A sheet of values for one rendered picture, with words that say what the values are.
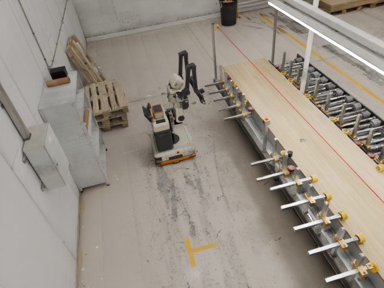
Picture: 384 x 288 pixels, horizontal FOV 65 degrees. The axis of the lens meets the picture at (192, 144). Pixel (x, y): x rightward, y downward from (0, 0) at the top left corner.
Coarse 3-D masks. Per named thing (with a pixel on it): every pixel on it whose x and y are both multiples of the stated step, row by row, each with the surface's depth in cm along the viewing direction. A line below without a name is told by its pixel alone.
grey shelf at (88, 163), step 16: (48, 80) 426; (80, 80) 448; (48, 96) 391; (64, 96) 387; (80, 96) 442; (48, 112) 374; (64, 112) 380; (80, 112) 410; (64, 128) 394; (80, 128) 399; (96, 128) 505; (64, 144) 409; (80, 144) 415; (96, 144) 473; (80, 160) 432; (96, 160) 439; (80, 176) 450; (96, 176) 457
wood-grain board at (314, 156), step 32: (256, 64) 536; (256, 96) 460; (288, 96) 451; (288, 128) 395; (320, 128) 389; (320, 160) 347; (352, 160) 342; (320, 192) 313; (352, 192) 309; (352, 224) 282
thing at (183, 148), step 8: (176, 128) 522; (184, 128) 520; (152, 136) 512; (176, 136) 507; (184, 136) 503; (152, 144) 498; (176, 144) 490; (184, 144) 488; (192, 144) 487; (160, 152) 479; (168, 152) 478; (176, 152) 480; (184, 152) 484; (192, 152) 488; (160, 160) 483; (168, 160) 487; (176, 160) 489
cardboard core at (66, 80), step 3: (60, 78) 408; (63, 78) 408; (66, 78) 408; (69, 78) 415; (48, 81) 406; (51, 81) 406; (54, 81) 406; (57, 81) 407; (60, 81) 407; (63, 81) 408; (66, 81) 409; (69, 81) 410; (48, 84) 405; (51, 84) 406; (54, 84) 407; (57, 84) 408; (60, 84) 410
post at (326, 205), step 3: (324, 204) 273; (327, 204) 271; (324, 207) 275; (327, 207) 274; (321, 210) 281; (324, 210) 276; (321, 213) 282; (324, 213) 279; (324, 216) 282; (318, 225) 294; (321, 225) 292; (318, 228) 295; (321, 228) 295; (318, 231) 298
